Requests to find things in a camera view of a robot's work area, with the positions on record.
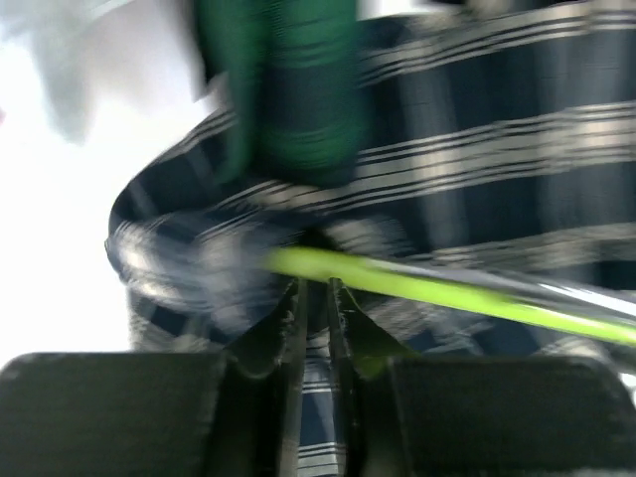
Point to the lime green hanger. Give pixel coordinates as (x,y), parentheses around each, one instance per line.
(506,313)

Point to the dark green plaid skirt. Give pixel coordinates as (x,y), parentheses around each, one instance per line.
(292,71)

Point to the navy white plaid skirt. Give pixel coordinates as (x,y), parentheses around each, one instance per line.
(501,136)

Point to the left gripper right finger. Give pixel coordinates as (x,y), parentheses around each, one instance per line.
(366,416)

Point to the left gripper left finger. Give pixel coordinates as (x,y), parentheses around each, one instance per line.
(258,413)

